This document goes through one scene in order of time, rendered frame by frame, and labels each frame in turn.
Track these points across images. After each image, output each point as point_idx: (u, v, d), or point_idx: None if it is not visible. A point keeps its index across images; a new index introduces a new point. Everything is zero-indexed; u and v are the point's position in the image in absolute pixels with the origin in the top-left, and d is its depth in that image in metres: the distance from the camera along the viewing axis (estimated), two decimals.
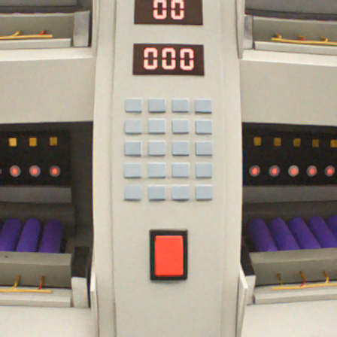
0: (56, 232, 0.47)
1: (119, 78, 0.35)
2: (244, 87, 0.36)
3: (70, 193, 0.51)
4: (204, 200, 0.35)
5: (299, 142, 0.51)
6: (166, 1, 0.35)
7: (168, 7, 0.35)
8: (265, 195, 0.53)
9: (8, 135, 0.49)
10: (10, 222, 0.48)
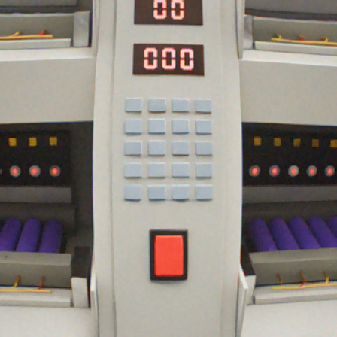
0: (56, 232, 0.47)
1: (119, 78, 0.35)
2: (244, 87, 0.36)
3: (70, 193, 0.51)
4: (204, 200, 0.35)
5: (299, 142, 0.51)
6: (166, 1, 0.35)
7: (168, 7, 0.35)
8: (265, 195, 0.53)
9: (8, 135, 0.49)
10: (10, 222, 0.48)
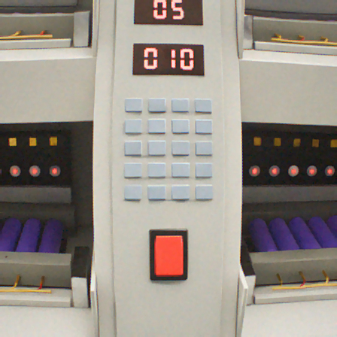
0: (56, 232, 0.47)
1: (119, 78, 0.35)
2: (244, 87, 0.36)
3: (70, 193, 0.51)
4: (204, 200, 0.35)
5: (299, 142, 0.51)
6: (166, 1, 0.35)
7: (168, 7, 0.35)
8: (265, 195, 0.53)
9: (8, 135, 0.49)
10: (10, 222, 0.48)
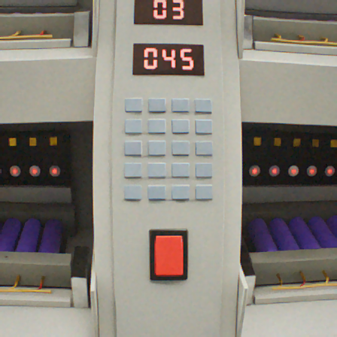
0: (56, 232, 0.47)
1: (119, 78, 0.35)
2: (244, 87, 0.36)
3: (70, 193, 0.51)
4: (204, 200, 0.35)
5: (299, 142, 0.51)
6: (166, 1, 0.35)
7: (168, 7, 0.35)
8: (265, 195, 0.53)
9: (8, 135, 0.49)
10: (10, 222, 0.48)
